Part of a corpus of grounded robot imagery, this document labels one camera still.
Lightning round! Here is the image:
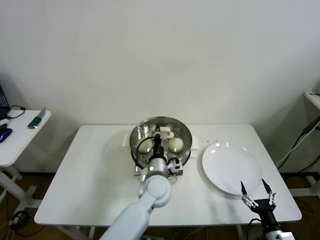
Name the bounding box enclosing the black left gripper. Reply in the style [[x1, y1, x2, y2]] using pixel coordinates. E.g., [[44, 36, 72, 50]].
[[151, 126, 166, 158]]

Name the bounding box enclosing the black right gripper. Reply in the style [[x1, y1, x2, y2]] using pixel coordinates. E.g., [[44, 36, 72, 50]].
[[240, 178, 278, 230]]

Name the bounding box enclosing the white steamed baozi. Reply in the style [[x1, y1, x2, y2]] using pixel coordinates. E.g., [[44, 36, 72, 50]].
[[136, 138, 154, 153], [168, 138, 185, 153]]

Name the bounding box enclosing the glass lid with cream handle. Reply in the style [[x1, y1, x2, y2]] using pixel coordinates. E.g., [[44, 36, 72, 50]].
[[129, 116, 193, 165]]

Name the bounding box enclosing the stainless steel steamer basket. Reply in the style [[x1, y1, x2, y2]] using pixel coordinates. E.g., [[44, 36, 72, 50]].
[[129, 115, 194, 172]]

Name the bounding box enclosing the white round plate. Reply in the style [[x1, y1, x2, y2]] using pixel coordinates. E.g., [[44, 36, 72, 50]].
[[201, 142, 264, 196]]

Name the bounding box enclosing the white electric cooker base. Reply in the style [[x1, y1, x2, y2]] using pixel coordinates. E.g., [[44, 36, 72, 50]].
[[121, 133, 201, 185]]

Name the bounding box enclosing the white stand base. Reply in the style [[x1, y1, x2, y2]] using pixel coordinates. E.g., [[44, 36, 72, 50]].
[[289, 174, 320, 198]]

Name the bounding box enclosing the white shelf board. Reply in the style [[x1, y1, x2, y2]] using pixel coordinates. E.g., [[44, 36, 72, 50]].
[[304, 90, 320, 111]]

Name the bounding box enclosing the white side table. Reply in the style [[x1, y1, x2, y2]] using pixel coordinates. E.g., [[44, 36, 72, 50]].
[[0, 109, 52, 213]]

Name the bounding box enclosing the blue computer mouse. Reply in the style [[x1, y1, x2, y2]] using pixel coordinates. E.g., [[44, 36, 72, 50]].
[[0, 127, 13, 144]]

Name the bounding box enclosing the black laptop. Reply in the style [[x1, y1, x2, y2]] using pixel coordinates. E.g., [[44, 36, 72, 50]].
[[0, 83, 11, 121]]

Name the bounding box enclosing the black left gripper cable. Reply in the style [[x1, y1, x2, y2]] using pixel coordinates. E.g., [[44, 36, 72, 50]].
[[136, 135, 157, 155]]

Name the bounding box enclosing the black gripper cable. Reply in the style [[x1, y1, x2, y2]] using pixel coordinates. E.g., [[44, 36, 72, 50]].
[[247, 218, 262, 240], [136, 135, 157, 155]]

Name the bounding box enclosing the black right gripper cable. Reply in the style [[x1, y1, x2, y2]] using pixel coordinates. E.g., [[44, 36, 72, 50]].
[[247, 218, 262, 240]]

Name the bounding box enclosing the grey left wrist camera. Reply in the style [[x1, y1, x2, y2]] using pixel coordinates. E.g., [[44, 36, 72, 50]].
[[167, 158, 185, 177]]

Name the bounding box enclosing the green handled knife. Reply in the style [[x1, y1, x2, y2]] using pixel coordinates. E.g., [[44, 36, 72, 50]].
[[26, 106, 47, 130]]

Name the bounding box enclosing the thin black looped cable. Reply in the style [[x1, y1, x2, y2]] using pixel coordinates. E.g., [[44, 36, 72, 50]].
[[5, 104, 26, 120]]

